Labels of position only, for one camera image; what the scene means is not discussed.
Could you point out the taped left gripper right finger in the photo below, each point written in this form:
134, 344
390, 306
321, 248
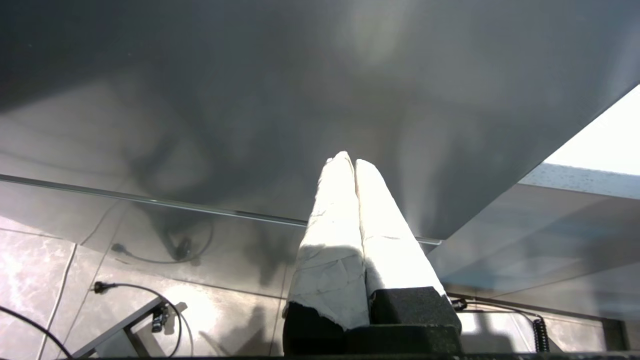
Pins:
390, 240

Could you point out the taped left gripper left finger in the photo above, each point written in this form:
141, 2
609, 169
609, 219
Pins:
332, 240

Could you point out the grey base cabinet front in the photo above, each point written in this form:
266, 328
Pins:
550, 240

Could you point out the tall grey cabinet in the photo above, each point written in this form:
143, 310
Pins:
250, 100

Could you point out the grey metal floor frame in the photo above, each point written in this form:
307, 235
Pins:
115, 332

